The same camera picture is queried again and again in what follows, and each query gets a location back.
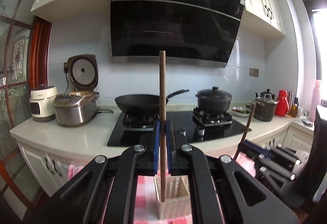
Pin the wall power socket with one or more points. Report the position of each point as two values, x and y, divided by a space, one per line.
254 72

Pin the wooden chopstick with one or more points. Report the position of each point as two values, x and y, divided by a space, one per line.
246 129
162 115

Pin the black wok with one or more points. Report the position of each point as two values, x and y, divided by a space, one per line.
139 104

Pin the red framed glass door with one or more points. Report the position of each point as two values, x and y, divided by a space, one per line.
24 54

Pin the white perforated utensil basket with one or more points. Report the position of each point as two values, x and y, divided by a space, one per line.
177 203

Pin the black gas cooktop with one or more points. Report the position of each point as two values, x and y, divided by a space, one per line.
127 130

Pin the steel thermos bottle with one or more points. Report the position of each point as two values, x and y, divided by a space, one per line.
290 100

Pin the lower white kitchen cabinets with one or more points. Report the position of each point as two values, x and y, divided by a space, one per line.
49 149

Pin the red white checkered tablecloth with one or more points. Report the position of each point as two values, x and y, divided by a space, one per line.
145 207

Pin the oil bottle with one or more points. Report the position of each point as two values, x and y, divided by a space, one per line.
294 108

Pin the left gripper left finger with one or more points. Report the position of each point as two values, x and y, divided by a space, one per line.
104 190

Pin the black lidded pot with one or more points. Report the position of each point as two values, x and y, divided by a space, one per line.
213 100

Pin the white small cooker appliance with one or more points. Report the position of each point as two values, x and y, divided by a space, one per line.
41 103

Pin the silver open rice cooker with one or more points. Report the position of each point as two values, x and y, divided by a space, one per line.
77 107

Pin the black range hood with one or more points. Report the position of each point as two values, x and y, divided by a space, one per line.
203 30

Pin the red thermos jug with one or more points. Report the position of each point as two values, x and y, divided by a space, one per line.
282 106

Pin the grey stock pot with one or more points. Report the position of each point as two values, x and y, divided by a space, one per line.
265 106

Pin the pink bottle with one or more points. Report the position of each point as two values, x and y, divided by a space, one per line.
315 100

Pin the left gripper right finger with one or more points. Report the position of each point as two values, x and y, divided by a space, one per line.
221 191

